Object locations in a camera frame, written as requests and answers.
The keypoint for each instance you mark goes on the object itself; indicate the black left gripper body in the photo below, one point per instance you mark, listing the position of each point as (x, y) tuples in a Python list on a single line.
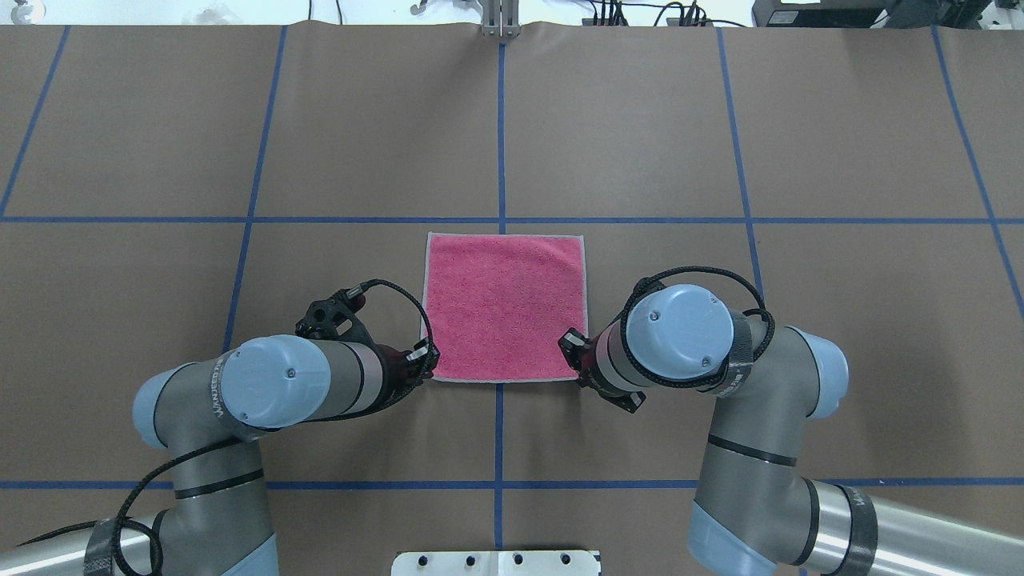
[(398, 372)]

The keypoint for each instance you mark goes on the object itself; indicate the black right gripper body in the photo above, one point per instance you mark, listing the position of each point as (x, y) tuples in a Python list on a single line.
[(590, 366)]

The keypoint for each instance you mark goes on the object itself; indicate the pink towel with grey back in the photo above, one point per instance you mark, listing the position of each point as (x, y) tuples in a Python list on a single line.
[(499, 303)]

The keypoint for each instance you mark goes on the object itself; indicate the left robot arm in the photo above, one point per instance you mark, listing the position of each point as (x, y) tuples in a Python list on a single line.
[(207, 511)]

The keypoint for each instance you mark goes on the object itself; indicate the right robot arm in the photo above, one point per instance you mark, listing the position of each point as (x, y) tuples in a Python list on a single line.
[(752, 511)]

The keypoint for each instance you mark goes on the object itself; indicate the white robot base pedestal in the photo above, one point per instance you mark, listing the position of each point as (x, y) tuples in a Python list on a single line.
[(499, 562)]

